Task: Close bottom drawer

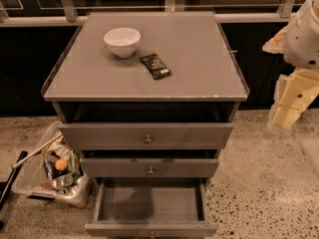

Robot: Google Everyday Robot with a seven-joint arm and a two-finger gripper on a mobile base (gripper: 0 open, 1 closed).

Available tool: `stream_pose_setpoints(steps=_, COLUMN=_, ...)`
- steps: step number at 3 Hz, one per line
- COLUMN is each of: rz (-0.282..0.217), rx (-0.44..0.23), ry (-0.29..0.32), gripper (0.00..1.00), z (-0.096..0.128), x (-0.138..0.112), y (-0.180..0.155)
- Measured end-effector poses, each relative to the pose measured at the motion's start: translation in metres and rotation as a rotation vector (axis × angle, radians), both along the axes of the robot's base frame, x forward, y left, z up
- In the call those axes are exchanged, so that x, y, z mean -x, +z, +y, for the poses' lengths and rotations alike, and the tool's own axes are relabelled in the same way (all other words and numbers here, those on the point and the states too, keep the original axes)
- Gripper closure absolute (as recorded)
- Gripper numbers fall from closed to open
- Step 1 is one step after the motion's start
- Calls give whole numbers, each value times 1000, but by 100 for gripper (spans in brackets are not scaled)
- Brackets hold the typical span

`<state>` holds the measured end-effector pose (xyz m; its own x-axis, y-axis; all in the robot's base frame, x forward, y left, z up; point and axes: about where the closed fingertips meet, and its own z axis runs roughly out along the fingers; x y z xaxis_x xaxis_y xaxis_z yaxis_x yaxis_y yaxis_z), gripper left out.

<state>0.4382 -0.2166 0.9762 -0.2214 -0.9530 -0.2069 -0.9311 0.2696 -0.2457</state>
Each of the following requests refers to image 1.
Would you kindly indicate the white stick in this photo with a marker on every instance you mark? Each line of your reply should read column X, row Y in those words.
column 35, row 152

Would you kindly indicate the orange ball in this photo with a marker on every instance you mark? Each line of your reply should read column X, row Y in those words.
column 61, row 164

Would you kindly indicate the clear plastic storage bin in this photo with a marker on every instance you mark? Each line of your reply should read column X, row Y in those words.
column 36, row 174

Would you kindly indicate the grey middle drawer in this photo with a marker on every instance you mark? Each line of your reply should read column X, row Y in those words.
column 150, row 163

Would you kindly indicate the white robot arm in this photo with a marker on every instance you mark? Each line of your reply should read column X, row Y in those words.
column 298, row 42

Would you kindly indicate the grey drawer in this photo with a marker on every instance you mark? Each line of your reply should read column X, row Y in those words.
column 152, row 208
column 143, row 135
column 150, row 163

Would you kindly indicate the grey bottom drawer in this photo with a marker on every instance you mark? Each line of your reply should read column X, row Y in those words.
column 152, row 208

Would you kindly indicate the black snack bar wrapper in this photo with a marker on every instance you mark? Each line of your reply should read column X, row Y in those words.
column 156, row 66

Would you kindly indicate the green snack packet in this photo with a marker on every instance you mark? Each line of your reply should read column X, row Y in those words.
column 74, row 165

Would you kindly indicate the silver can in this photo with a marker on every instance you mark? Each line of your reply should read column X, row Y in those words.
column 63, row 181

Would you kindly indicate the grey top drawer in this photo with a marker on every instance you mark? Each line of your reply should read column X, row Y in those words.
column 143, row 135

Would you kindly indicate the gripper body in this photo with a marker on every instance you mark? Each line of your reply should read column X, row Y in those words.
column 303, row 39

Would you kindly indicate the white ceramic bowl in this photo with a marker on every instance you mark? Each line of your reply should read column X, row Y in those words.
column 122, row 42

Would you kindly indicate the metal railing frame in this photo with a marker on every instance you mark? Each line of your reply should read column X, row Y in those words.
column 32, row 13

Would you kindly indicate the grey drawer cabinet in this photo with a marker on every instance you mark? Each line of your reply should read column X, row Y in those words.
column 90, row 84

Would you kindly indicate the black flat bar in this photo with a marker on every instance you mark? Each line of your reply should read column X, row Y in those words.
column 5, row 186

